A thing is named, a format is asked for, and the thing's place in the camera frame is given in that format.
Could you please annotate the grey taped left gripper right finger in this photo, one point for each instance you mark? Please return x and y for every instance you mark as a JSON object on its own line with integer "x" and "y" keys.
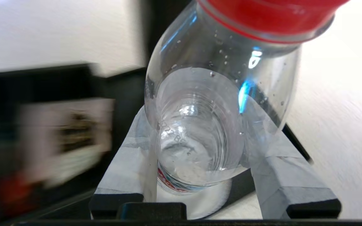
{"x": 291, "y": 188}

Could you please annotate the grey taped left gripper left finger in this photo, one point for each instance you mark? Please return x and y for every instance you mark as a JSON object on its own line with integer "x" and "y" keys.
{"x": 124, "y": 175}

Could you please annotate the clear red-label water bottle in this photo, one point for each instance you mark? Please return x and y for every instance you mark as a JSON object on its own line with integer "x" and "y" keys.
{"x": 206, "y": 125}

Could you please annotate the beige tea bag sachet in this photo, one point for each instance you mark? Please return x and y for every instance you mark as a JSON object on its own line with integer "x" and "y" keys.
{"x": 68, "y": 141}

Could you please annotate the white round paper coaster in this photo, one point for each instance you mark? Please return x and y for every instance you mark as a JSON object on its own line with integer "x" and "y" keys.
{"x": 200, "y": 204}

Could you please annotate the black rectangular serving tray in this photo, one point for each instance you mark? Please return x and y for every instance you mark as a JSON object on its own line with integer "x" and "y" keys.
{"x": 127, "y": 94}

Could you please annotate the small red sachet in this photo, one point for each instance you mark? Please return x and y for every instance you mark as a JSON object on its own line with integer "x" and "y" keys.
{"x": 16, "y": 194}

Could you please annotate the black divided organizer box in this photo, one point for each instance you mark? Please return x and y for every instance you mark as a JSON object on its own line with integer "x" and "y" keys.
{"x": 2, "y": 125}

